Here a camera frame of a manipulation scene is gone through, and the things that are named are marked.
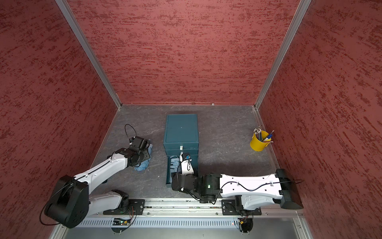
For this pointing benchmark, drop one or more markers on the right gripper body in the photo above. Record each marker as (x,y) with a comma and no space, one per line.
(173,175)

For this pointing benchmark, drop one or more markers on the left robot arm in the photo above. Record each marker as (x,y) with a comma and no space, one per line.
(72,199)

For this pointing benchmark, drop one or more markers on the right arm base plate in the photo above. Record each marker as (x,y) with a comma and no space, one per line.
(234,207)

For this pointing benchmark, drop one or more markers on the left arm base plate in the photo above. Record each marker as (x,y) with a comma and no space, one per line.
(128,207)

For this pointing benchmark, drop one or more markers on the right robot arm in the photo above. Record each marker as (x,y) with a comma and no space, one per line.
(252,192)

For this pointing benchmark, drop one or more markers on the pens in cup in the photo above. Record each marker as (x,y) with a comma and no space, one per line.
(262,135)

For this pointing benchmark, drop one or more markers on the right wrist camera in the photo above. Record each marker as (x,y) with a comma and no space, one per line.
(186,164)

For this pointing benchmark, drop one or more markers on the aluminium rail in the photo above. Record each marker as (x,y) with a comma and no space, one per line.
(191,208)

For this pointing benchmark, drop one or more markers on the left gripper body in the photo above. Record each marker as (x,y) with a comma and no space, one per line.
(144,155)

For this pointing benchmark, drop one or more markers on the blue umbrella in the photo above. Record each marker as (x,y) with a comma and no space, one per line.
(144,165)
(174,166)

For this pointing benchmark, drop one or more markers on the teal drawer cabinet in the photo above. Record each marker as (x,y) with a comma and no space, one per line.
(181,136)

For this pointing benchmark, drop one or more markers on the yellow pen cup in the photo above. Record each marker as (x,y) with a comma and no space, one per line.
(258,146)

